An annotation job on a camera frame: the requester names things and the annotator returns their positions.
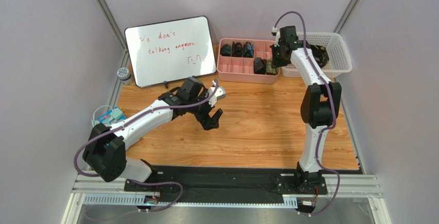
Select green patterned tie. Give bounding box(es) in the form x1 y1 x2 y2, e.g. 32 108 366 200
264 58 279 76

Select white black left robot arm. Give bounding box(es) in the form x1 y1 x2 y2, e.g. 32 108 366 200
74 77 226 182

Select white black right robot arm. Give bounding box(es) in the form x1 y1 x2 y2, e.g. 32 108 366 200
271 26 342 191

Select rolled dark tie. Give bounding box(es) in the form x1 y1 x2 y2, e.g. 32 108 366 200
231 41 243 57
242 41 255 58
253 57 266 75
219 44 232 57

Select black camouflage tie in basket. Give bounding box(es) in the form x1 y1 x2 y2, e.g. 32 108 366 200
310 45 329 68

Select pink divided organizer box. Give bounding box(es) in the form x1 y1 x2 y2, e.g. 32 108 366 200
216 38 279 84

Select white plastic basket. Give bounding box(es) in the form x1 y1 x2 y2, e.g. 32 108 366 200
276 31 353 79

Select light blue power adapter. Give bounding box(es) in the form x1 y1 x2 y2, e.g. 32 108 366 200
110 107 124 120

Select small patterned round jar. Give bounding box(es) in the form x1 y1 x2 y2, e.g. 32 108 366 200
116 67 134 85

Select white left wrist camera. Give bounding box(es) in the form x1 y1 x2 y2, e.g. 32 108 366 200
207 79 227 107

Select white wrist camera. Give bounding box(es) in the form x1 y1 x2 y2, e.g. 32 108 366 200
271 27 280 47
207 79 227 107

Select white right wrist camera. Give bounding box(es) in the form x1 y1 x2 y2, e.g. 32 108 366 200
271 27 280 47

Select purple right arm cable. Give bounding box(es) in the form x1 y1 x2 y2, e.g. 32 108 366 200
273 11 341 216

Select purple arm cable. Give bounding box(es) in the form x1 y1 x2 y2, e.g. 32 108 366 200
273 11 341 216
73 78 220 213

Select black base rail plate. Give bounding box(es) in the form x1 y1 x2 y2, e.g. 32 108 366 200
122 165 335 204

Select white whiteboard black frame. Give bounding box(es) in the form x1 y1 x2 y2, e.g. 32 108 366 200
124 16 216 88

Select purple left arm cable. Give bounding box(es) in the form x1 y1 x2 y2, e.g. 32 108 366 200
73 78 220 213

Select white adapter cable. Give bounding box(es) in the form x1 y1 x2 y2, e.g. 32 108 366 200
91 105 114 128

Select aluminium frame rail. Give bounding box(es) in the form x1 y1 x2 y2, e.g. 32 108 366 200
61 174 390 223

